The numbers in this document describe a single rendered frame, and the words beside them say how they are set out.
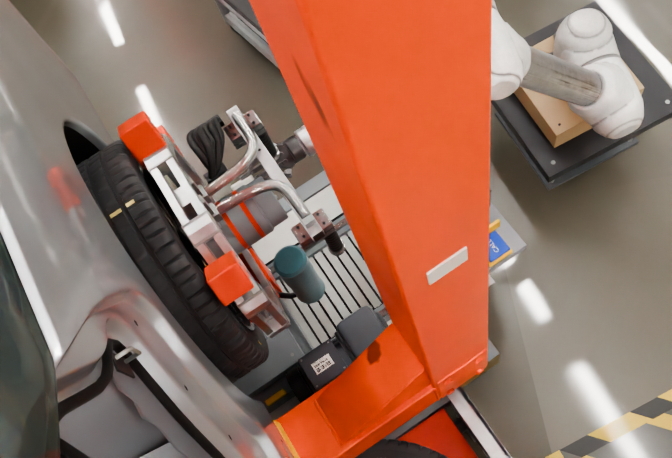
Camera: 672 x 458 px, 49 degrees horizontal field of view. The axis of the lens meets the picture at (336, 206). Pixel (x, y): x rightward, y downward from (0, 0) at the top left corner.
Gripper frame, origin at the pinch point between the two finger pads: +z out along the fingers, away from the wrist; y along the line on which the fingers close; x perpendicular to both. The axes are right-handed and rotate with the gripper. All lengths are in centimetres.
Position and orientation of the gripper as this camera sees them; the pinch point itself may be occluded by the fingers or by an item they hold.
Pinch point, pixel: (242, 182)
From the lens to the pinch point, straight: 219.0
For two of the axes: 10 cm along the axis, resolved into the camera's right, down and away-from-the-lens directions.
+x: 2.4, 2.4, -9.4
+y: -5.0, -8.0, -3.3
